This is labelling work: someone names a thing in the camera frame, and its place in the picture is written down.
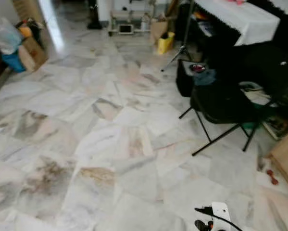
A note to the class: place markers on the small red dumbbell toy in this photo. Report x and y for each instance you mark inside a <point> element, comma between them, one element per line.
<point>272,177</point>

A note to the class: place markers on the light wooden cabinet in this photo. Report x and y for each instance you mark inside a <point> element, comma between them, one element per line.
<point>285,159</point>

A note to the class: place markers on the green plastic bin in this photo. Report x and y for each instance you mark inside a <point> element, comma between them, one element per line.
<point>252,124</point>

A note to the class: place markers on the black folding chair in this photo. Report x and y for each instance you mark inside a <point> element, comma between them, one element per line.
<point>225,103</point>

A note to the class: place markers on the stack of books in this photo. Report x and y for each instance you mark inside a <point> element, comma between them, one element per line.
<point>278,126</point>

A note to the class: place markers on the white papers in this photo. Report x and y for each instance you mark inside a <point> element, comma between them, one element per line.
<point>259,96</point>

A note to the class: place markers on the black box stool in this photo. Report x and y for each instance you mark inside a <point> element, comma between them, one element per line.
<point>184,82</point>

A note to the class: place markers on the blue cloth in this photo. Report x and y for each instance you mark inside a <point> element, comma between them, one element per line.
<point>205,77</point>

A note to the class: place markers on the red bowl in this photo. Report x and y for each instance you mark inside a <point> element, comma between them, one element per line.
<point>197,68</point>

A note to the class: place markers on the yellow plastic container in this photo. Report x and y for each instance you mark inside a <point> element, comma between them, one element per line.
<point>165,43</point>

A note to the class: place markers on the black tripod stand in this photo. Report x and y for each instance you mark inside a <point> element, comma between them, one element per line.
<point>184,33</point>

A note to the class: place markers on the small brown cardboard box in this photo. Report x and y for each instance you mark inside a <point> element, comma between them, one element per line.
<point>158,29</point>

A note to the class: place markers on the large white tablecloth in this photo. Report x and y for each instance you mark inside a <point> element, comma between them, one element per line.
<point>249,21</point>

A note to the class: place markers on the black fan base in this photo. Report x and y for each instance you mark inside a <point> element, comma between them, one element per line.
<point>94,21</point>

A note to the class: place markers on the small white tablecloth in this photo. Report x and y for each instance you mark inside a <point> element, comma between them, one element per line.
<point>285,5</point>

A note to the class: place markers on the large brown cardboard box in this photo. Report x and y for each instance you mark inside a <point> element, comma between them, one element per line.
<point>34,53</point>

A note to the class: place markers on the blue bucket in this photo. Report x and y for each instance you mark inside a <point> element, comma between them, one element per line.
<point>14,61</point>

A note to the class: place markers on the orange round item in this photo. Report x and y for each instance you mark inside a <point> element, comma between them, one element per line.
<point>25,31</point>

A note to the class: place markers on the white plastic bag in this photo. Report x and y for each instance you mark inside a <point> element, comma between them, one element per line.
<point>6,36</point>

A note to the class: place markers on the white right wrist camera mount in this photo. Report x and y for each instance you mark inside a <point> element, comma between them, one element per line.
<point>221,211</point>

